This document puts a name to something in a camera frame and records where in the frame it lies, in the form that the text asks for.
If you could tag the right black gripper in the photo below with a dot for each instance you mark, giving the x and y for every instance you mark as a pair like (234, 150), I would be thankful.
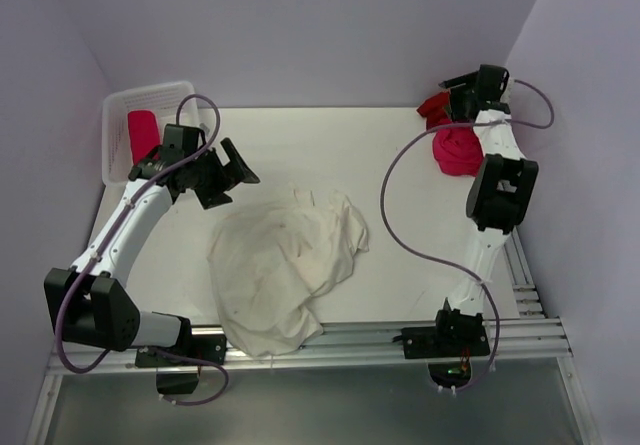
(469, 78)

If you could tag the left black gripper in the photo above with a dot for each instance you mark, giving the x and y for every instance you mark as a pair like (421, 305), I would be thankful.
(228, 177)

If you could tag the white t shirt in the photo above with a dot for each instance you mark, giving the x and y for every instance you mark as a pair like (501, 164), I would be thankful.
(271, 259)

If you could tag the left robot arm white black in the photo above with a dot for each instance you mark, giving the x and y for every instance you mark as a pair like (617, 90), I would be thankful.
(88, 302)

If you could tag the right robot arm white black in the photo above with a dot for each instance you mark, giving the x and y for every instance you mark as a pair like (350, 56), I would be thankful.
(499, 195)

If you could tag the dark red t shirt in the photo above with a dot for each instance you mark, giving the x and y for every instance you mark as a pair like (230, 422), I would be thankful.
(434, 110)

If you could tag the rolled pink t shirt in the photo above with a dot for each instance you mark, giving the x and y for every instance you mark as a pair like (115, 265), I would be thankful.
(143, 133)

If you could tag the white plastic basket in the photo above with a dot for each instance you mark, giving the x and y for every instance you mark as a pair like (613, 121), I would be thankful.
(161, 99)

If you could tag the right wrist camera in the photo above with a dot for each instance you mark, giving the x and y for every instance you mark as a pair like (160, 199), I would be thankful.
(505, 88)

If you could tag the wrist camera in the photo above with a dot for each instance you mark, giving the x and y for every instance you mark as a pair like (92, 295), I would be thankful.
(505, 88)
(180, 142)

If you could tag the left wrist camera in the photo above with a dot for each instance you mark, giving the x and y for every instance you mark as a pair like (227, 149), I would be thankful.
(180, 142)

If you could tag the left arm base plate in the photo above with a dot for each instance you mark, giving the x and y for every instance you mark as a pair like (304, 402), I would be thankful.
(179, 371)

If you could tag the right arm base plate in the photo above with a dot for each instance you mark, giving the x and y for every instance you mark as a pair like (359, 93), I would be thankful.
(448, 341)

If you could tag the aluminium rail frame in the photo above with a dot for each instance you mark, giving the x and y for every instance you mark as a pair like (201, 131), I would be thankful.
(353, 384)

